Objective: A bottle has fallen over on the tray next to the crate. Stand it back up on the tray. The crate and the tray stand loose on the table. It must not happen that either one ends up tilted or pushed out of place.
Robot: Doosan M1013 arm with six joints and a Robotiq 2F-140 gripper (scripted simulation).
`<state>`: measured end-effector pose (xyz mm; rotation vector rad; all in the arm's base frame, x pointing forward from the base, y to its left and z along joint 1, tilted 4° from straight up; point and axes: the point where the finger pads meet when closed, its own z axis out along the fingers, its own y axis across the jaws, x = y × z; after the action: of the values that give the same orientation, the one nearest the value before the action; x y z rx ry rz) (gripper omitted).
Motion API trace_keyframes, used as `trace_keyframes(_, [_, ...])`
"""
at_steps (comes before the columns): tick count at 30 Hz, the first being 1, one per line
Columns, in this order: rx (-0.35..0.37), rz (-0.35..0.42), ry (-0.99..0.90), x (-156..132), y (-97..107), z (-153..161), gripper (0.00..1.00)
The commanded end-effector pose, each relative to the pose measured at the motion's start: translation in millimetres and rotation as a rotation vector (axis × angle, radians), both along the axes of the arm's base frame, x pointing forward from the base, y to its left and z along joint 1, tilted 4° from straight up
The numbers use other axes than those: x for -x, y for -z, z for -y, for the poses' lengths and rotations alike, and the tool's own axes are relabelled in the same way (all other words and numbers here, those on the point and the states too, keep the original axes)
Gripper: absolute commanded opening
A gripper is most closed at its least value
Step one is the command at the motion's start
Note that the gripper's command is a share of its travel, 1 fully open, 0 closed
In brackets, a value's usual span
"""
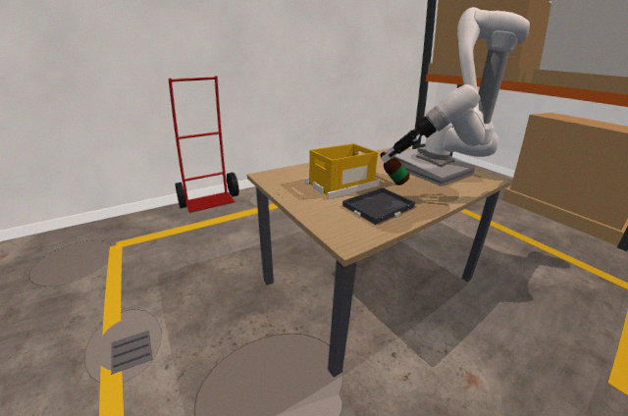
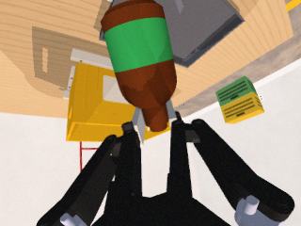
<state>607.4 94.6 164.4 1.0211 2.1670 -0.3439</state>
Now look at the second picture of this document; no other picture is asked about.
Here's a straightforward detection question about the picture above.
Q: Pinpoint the grey square tray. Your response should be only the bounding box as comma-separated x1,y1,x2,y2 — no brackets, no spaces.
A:
154,0,245,69

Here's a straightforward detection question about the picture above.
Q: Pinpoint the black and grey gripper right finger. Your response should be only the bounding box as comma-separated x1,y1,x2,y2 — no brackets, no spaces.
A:
162,98,295,226

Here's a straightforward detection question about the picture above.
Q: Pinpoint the yellow box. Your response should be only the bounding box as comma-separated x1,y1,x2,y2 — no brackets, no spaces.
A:
66,62,135,142

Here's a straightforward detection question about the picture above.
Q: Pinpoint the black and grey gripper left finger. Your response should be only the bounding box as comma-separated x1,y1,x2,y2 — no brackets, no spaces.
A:
36,107,146,226

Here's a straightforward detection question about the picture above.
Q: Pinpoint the brown bottle with green label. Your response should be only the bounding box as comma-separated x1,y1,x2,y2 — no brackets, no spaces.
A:
101,0,177,133

